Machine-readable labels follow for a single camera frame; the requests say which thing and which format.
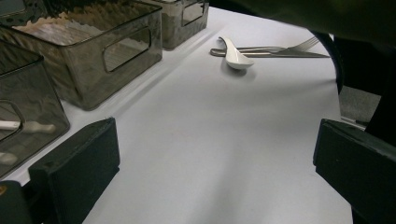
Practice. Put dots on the smoky transparent plastic bin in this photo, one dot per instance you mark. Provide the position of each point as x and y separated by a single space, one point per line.
81 71
177 29
34 102

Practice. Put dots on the white chopstick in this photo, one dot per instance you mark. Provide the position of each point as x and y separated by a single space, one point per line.
34 127

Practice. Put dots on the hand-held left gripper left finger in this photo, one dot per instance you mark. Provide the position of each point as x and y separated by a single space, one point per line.
74 168

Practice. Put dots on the white table mat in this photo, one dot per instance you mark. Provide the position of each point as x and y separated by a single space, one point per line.
202 130

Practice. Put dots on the metal fork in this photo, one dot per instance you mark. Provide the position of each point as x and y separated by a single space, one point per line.
267 48

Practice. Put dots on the white ceramic spoon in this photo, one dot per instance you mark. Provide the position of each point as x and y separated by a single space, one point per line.
238 60

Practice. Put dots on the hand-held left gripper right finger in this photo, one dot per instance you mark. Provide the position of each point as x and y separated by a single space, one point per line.
361 168

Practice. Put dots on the metal table knife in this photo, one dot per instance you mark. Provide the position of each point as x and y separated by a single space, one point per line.
280 54

